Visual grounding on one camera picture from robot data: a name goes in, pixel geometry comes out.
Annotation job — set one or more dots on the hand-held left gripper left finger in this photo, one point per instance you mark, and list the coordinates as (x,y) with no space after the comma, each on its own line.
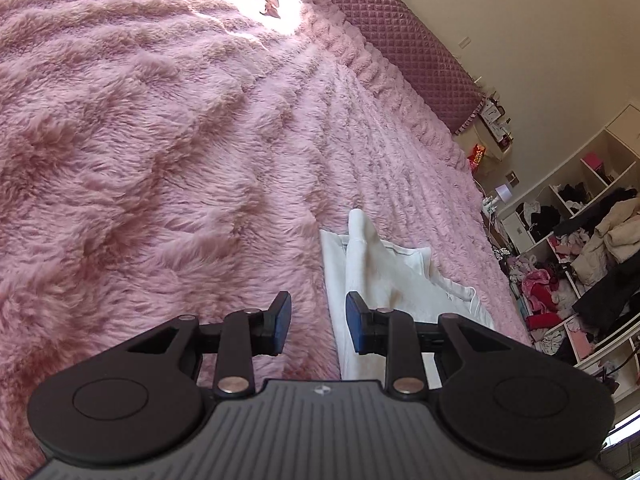
(282,320)

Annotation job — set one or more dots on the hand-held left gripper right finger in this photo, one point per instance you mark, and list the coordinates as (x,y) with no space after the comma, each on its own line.
(354,320)

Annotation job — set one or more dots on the white printed sweatshirt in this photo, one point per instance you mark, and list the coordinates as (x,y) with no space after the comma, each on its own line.
(390,280)

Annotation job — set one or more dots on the pile of pink clothes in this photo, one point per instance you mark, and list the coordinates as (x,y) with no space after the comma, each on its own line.
(537,285)

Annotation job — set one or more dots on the white power strip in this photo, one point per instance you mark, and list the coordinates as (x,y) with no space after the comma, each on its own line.
(490,206)

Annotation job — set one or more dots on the white table lamp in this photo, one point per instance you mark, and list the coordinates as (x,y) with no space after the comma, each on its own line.
(502,191)

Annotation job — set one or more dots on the red snack bag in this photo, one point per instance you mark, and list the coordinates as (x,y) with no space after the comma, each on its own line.
(477,157)

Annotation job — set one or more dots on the pink fluffy blanket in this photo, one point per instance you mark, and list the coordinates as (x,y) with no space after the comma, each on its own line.
(150,135)

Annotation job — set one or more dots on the black garment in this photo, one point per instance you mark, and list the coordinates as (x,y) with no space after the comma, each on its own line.
(605,300)

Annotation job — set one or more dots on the beige coat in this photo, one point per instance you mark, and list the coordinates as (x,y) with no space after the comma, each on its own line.
(620,235)

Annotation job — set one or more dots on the pink storage box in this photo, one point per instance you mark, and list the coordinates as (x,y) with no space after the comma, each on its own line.
(592,161)

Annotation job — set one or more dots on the purple quilted headboard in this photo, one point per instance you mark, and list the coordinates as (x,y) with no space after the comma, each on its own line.
(400,35)

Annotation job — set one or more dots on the small pink garment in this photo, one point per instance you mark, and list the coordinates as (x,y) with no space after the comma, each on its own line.
(270,2)

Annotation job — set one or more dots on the white open wardrobe shelving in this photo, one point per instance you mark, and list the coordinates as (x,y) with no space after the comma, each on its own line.
(620,125)

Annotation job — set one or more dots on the wall socket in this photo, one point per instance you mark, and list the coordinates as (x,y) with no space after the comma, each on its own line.
(511,176)

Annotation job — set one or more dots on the cluttered wall shelf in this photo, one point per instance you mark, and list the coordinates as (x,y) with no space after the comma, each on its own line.
(492,115)

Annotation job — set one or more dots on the white wall switch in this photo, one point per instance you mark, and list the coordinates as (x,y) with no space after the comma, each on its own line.
(465,42)

